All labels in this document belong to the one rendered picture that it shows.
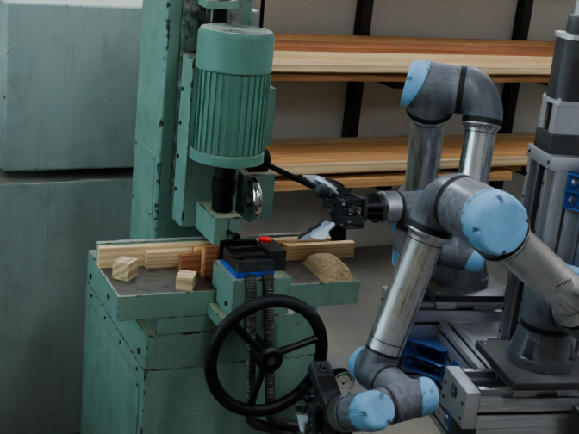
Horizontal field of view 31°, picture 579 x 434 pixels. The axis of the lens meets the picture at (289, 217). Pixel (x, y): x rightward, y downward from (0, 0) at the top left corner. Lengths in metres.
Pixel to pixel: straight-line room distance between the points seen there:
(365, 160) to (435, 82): 2.42
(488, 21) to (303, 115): 1.17
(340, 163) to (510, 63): 1.02
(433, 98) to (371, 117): 2.89
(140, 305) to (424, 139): 0.82
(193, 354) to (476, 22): 3.57
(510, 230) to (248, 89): 0.71
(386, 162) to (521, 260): 2.90
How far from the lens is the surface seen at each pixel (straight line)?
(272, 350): 2.26
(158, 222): 2.65
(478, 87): 2.50
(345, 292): 2.52
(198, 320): 2.39
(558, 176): 2.52
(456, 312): 2.83
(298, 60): 4.57
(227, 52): 2.32
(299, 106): 5.16
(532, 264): 2.07
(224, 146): 2.37
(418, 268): 2.09
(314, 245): 2.62
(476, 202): 1.95
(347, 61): 4.70
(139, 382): 2.45
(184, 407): 2.48
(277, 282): 2.32
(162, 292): 2.34
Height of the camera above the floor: 1.78
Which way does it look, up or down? 17 degrees down
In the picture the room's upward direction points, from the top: 6 degrees clockwise
